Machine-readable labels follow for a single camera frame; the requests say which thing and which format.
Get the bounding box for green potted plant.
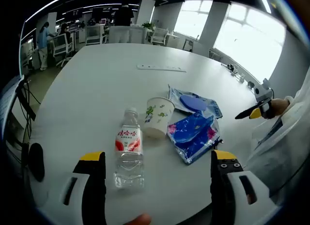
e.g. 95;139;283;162
141;21;155;31

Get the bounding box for person's right hand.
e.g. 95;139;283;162
263;98;291;120

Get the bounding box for blue pink snack packet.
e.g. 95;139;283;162
167;111;222;165

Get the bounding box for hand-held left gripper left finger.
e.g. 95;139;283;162
58;151;107;225

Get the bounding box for person's left hand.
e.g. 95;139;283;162
124;213;152;225

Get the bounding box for white table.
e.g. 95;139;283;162
29;43;291;225

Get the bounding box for white power strip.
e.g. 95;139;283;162
136;64;187;73

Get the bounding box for black round stool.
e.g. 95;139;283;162
28;142;46;182

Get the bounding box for clear plastic water bottle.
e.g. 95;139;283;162
113;107;145;189

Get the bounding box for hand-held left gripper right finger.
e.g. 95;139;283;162
210;149;281;225

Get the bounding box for black cable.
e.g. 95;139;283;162
210;137;224;149

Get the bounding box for white paper cup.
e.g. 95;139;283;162
143;97;175;139

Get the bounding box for small devices on table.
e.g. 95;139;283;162
221;62;246;83

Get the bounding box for clear packet with blue disc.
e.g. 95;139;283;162
168;84;223;119

